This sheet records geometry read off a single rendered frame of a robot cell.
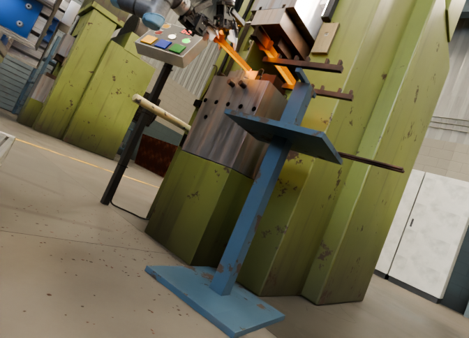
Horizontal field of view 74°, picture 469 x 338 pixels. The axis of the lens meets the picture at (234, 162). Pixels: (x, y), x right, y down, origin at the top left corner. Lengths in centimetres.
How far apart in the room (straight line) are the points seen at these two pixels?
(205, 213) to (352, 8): 125
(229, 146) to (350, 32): 81
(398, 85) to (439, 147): 559
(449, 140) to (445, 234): 208
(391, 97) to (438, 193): 472
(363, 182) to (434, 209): 474
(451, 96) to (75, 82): 737
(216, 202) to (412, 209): 543
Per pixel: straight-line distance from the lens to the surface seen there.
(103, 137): 624
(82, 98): 613
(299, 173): 145
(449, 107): 789
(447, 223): 646
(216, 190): 142
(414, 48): 212
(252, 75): 166
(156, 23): 130
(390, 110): 194
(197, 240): 143
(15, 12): 87
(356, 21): 175
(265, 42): 121
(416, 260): 642
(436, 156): 748
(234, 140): 145
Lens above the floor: 38
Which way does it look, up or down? 5 degrees up
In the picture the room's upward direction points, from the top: 23 degrees clockwise
